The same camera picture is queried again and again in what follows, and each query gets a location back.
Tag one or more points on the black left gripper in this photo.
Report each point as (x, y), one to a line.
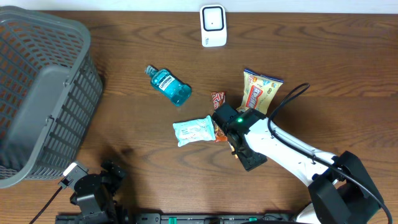
(112, 180)

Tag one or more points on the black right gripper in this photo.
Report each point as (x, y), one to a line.
(252, 162)

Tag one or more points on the orange red snack bar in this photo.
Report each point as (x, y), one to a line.
(218, 98)

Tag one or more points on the yellow snack bag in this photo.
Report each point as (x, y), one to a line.
(259, 91)

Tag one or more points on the teal wet wipes pack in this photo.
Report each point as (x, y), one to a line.
(194, 130)

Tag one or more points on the teal mouthwash bottle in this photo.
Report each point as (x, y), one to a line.
(169, 85)

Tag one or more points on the small orange juice carton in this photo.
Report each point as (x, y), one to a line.
(234, 152)

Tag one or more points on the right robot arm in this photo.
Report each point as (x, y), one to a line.
(340, 187)

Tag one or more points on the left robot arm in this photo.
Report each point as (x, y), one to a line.
(94, 193)

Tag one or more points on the white barcode scanner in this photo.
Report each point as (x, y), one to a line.
(213, 25)

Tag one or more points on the grey plastic shopping basket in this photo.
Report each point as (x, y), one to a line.
(50, 90)

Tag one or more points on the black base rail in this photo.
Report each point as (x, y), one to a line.
(156, 218)

